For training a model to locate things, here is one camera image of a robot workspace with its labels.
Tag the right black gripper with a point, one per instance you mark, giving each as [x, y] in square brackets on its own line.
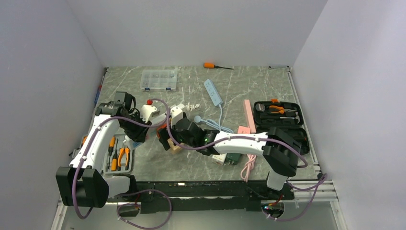
[164, 135]

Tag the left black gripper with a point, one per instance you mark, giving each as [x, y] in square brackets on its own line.
[138, 135]

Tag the beige cube socket adapter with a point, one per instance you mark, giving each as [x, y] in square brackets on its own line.
[174, 149]

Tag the white power strip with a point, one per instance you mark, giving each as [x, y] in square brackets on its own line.
[155, 122]

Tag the white cube socket adapter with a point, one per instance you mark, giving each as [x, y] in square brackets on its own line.
[219, 159]

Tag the pink cube socket adapter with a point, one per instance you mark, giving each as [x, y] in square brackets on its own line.
[243, 130]

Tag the pink power strip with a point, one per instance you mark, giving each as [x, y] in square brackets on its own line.
[249, 116]

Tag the red cube socket adapter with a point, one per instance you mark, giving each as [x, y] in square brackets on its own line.
[163, 126]

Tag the dark green cube adapter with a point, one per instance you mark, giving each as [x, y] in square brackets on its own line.
[233, 158]

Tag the light blue power strip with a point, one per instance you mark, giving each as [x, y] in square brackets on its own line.
[213, 93]

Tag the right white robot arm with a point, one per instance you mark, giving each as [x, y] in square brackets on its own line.
[280, 150]

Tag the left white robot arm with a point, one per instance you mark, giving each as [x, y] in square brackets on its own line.
[81, 183]

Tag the orange pliers in tray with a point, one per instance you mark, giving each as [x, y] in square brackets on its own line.
[124, 158]

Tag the grey tool tray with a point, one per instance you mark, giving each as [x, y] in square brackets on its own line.
[116, 158]

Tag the blue red pen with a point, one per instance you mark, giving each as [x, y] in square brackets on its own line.
[98, 91]

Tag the clear plastic organizer box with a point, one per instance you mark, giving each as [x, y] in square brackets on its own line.
[159, 80]

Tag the orange pliers in case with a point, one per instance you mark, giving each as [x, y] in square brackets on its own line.
[279, 110]

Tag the black tool case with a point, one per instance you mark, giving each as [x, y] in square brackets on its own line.
[292, 125]

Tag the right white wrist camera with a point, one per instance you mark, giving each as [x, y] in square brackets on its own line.
[176, 114]

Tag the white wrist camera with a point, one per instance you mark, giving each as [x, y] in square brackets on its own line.
[176, 114]
[148, 111]

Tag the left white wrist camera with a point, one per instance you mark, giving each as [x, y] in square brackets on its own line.
[148, 111]

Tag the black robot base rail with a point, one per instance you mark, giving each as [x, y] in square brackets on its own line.
[205, 195]

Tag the orange handled screwdriver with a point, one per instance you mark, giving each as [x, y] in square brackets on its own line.
[213, 66]

